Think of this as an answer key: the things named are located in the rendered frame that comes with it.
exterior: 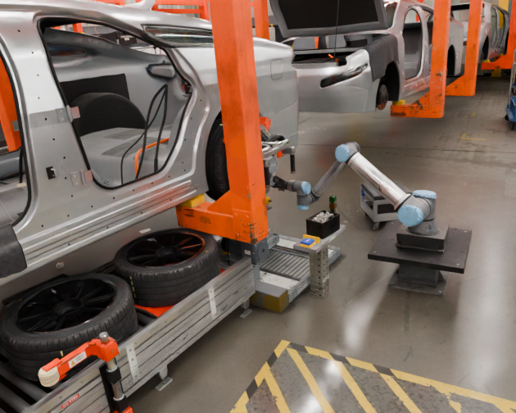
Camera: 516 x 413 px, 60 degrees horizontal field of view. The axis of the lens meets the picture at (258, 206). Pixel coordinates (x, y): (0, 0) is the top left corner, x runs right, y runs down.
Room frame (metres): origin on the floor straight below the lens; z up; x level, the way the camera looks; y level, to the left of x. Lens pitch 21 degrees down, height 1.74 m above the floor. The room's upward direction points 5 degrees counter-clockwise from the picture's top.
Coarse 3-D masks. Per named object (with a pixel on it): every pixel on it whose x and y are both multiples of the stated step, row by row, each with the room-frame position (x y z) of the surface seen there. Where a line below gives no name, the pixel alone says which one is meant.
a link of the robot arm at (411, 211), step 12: (348, 144) 3.00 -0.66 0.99; (336, 156) 2.99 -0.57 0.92; (348, 156) 2.93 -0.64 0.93; (360, 156) 2.93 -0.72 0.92; (360, 168) 2.87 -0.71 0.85; (372, 168) 2.85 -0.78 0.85; (372, 180) 2.81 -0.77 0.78; (384, 180) 2.79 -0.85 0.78; (384, 192) 2.75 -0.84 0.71; (396, 192) 2.72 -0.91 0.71; (396, 204) 2.69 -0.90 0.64; (408, 204) 2.63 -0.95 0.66; (420, 204) 2.65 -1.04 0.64; (408, 216) 2.61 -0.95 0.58; (420, 216) 2.57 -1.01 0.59
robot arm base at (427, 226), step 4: (424, 220) 2.73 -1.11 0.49; (428, 220) 2.73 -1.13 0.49; (432, 220) 2.74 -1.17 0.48; (420, 224) 2.74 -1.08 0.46; (424, 224) 2.73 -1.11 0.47; (428, 224) 2.73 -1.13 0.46; (432, 224) 2.73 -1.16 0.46; (436, 224) 2.77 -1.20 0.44; (408, 228) 2.81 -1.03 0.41; (412, 228) 2.76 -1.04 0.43; (416, 228) 2.74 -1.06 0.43; (420, 228) 2.73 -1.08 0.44; (424, 228) 2.72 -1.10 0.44; (428, 228) 2.73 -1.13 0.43; (432, 228) 2.72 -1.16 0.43; (436, 228) 2.74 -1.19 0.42; (416, 232) 2.73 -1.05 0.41; (420, 232) 2.72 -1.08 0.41; (424, 232) 2.71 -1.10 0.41; (428, 232) 2.71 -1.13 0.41; (432, 232) 2.71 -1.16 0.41
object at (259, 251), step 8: (224, 240) 2.98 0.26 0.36; (232, 240) 2.95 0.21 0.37; (264, 240) 2.87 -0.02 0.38; (224, 248) 2.96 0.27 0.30; (232, 248) 2.92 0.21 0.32; (240, 248) 2.88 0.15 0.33; (248, 248) 2.81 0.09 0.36; (256, 248) 2.80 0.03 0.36; (264, 248) 2.85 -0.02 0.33; (232, 256) 2.96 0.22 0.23; (240, 256) 2.95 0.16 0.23; (248, 256) 2.81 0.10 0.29; (256, 256) 2.79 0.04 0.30; (264, 256) 2.84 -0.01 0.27; (232, 264) 2.91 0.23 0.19; (256, 264) 2.80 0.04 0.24; (256, 272) 2.85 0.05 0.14
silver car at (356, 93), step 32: (384, 0) 7.14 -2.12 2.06; (384, 32) 6.15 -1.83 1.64; (416, 32) 9.60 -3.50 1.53; (320, 64) 5.67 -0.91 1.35; (352, 64) 5.48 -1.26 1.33; (416, 64) 8.16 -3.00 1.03; (448, 64) 8.58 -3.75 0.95; (320, 96) 5.50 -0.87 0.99; (352, 96) 5.42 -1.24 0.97; (384, 96) 5.82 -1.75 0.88
